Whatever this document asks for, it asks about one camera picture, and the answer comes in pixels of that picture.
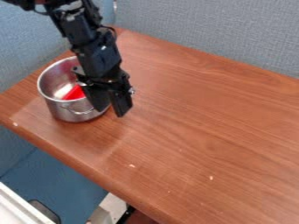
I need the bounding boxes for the red block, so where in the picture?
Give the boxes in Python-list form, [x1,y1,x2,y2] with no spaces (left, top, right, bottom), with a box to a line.
[63,85,85,100]

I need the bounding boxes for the white furniture edge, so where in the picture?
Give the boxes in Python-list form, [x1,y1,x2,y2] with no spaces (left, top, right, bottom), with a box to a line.
[0,182,54,224]

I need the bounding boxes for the white table leg bracket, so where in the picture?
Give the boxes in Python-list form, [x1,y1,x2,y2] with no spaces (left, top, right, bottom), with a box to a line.
[84,193,128,224]

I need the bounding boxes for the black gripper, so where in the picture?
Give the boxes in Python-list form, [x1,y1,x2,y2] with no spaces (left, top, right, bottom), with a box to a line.
[69,29,135,117]

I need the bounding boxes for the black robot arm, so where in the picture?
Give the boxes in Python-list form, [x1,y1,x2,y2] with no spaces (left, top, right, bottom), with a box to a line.
[2,0,133,117]

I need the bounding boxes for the metal pot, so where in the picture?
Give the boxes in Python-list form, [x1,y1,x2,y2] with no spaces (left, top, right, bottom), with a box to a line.
[36,56,111,123]

